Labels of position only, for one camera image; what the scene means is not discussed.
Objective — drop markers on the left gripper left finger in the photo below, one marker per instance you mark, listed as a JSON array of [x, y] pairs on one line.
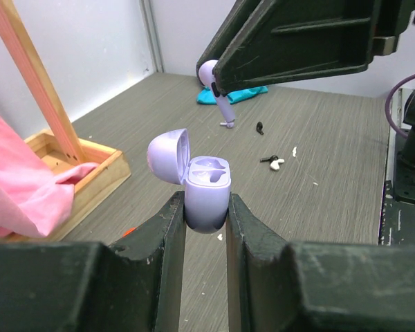
[[134, 284]]

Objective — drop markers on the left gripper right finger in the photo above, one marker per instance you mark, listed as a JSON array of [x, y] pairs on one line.
[[276, 285]]

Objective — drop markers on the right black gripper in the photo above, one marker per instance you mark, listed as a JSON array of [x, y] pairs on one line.
[[277, 41]]

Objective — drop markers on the orange earbud charging case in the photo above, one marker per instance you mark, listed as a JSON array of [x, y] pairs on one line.
[[129, 231]]

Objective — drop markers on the purple earbud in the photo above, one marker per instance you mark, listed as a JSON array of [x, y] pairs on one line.
[[207, 78], [228, 125]]

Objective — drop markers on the purple earbud charging case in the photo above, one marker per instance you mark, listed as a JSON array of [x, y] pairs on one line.
[[207, 179]]

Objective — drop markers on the teal cloth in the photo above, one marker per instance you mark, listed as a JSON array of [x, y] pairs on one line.
[[206, 96]]

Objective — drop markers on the black earbud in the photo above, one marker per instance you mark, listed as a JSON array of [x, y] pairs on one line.
[[269, 159], [259, 128]]

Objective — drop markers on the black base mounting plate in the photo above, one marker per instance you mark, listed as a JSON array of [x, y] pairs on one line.
[[397, 221]]

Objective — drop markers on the pink t-shirt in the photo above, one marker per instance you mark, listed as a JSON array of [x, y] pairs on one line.
[[33, 200]]

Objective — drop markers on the wooden clothes rack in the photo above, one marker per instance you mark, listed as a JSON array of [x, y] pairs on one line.
[[59, 147]]

